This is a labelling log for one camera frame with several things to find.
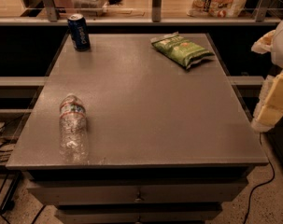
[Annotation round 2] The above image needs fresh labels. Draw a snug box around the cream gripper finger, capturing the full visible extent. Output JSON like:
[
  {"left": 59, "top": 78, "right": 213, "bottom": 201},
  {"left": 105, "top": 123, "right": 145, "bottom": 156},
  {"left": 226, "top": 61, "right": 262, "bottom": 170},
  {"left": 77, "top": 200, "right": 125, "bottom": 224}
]
[{"left": 251, "top": 71, "right": 283, "bottom": 133}]

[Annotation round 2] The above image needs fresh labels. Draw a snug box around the clear plastic water bottle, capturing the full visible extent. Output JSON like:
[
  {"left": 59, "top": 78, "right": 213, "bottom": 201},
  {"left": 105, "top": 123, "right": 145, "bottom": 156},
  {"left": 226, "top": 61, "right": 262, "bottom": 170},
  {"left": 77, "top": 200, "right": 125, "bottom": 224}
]
[{"left": 59, "top": 93, "right": 89, "bottom": 164}]

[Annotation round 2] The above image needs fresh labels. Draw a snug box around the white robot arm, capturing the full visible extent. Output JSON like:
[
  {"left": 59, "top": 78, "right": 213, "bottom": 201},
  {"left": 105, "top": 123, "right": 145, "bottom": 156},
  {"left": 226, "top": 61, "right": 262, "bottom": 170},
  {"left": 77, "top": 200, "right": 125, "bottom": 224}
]
[{"left": 251, "top": 20, "right": 283, "bottom": 133}]

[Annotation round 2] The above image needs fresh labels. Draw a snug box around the blue pepsi can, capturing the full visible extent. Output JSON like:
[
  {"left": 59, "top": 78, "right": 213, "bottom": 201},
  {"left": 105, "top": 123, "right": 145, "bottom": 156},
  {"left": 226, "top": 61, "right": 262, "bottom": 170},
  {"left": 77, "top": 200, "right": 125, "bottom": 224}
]
[{"left": 67, "top": 13, "right": 91, "bottom": 51}]

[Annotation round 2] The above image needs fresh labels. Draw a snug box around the green chip bag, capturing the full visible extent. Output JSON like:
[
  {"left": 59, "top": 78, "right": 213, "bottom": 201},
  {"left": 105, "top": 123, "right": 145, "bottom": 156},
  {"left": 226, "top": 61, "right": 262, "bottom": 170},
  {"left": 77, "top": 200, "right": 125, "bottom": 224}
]
[{"left": 150, "top": 32, "right": 214, "bottom": 70}]

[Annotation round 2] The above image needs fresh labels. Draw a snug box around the grey drawer cabinet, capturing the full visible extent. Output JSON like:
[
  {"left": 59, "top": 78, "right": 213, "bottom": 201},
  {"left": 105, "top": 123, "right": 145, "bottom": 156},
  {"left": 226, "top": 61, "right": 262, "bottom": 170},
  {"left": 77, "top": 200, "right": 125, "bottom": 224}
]
[{"left": 7, "top": 35, "right": 267, "bottom": 224}]

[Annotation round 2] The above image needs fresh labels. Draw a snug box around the colourful snack bag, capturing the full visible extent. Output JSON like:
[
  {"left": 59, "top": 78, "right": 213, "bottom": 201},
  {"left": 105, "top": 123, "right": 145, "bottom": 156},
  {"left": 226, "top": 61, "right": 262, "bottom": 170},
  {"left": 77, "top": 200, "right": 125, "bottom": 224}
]
[{"left": 187, "top": 0, "right": 247, "bottom": 18}]

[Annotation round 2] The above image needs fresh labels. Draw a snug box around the metal drawer knob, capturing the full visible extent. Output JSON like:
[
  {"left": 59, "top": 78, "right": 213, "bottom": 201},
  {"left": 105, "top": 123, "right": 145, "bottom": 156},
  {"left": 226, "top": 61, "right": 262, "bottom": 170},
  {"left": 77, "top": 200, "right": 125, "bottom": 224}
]
[{"left": 134, "top": 192, "right": 144, "bottom": 203}]

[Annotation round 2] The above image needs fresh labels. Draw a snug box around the clear plastic container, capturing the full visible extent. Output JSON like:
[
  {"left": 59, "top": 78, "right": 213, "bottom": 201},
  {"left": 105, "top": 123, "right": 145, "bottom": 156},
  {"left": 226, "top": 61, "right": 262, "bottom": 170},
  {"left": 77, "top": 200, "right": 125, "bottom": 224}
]
[{"left": 72, "top": 0, "right": 106, "bottom": 17}]

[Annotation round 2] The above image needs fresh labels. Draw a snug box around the black floor cable right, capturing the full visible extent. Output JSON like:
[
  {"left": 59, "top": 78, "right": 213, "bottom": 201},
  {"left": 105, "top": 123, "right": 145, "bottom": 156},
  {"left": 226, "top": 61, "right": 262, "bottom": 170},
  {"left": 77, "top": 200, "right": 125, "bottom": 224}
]
[{"left": 242, "top": 133, "right": 276, "bottom": 224}]

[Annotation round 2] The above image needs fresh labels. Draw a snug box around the black cables left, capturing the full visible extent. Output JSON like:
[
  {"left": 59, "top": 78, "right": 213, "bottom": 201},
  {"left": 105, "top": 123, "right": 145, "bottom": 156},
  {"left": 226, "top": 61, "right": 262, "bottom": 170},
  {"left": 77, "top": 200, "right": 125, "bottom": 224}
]
[{"left": 0, "top": 115, "right": 47, "bottom": 224}]

